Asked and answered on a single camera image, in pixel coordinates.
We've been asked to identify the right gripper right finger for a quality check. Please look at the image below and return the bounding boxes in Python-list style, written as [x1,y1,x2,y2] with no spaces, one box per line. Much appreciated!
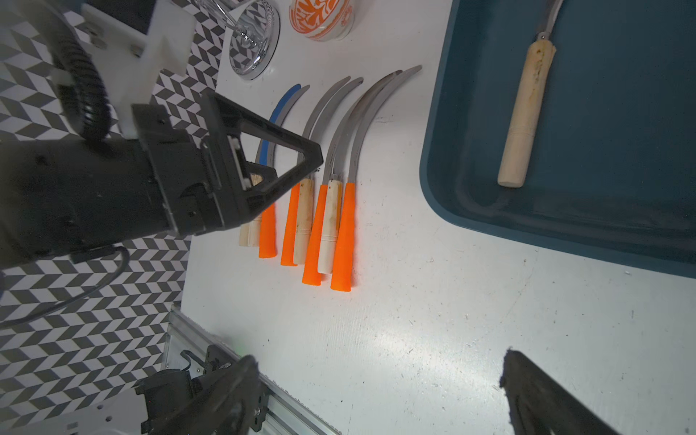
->
[500,349,617,435]

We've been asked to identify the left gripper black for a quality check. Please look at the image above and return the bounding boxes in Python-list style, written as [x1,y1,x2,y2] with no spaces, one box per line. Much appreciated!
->
[132,90,324,236]

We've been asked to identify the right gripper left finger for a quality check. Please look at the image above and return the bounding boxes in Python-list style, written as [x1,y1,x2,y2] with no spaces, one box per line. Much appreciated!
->
[162,355,261,434]

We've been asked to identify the orange handle sickle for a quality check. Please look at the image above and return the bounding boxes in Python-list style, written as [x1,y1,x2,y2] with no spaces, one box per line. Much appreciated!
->
[301,69,401,286]
[279,75,353,268]
[331,65,422,292]

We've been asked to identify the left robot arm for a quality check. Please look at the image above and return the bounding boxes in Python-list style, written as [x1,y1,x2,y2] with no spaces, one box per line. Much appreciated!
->
[1,1,324,269]

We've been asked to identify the dark blue storage tray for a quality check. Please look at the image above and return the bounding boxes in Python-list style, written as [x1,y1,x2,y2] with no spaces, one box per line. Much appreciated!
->
[420,1,695,277]

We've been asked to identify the blue blade orange sickle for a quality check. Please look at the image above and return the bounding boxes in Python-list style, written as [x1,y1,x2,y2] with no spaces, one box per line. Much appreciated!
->
[257,83,302,258]

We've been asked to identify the chrome mug tree stand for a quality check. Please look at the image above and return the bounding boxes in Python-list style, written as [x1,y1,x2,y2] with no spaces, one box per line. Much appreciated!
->
[195,0,281,81]

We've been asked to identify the orange patterned small bowl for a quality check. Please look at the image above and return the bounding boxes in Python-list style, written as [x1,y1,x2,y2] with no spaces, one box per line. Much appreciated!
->
[289,0,355,42]

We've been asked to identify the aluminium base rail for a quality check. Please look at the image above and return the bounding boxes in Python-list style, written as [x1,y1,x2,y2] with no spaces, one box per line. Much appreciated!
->
[1,309,335,434]

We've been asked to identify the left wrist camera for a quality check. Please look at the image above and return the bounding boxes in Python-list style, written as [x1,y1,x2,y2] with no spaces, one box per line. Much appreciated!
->
[74,1,197,140]

